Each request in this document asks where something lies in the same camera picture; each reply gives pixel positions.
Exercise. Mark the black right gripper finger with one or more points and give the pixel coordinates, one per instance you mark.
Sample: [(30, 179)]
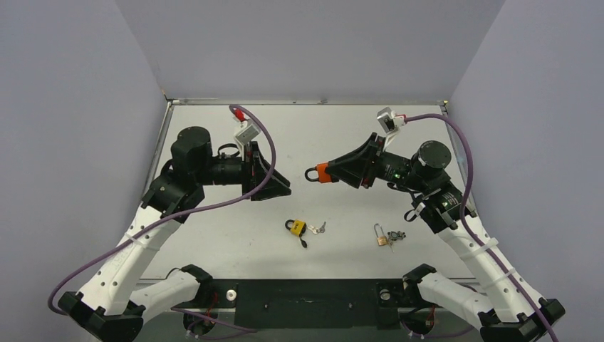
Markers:
[(356, 177), (360, 156)]

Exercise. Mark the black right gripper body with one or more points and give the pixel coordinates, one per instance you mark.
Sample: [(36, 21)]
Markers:
[(370, 161)]

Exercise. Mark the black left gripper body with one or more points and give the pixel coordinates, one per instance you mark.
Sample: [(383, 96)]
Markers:
[(231, 170)]

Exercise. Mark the orange padlock with keys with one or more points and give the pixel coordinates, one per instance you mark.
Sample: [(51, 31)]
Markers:
[(319, 174)]

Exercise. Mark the yellow padlock with keys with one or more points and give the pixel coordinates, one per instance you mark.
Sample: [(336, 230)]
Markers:
[(298, 228)]

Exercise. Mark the small brass padlock with keys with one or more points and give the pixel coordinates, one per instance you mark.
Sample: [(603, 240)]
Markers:
[(387, 238)]

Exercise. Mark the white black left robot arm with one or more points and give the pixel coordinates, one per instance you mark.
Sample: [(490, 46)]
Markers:
[(110, 306)]

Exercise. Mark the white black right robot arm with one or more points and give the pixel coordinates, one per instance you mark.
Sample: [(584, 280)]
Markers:
[(506, 308)]

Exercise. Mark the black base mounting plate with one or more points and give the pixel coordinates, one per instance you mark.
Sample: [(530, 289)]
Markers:
[(314, 303)]

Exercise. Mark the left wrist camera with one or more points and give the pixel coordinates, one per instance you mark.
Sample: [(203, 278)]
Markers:
[(245, 133)]

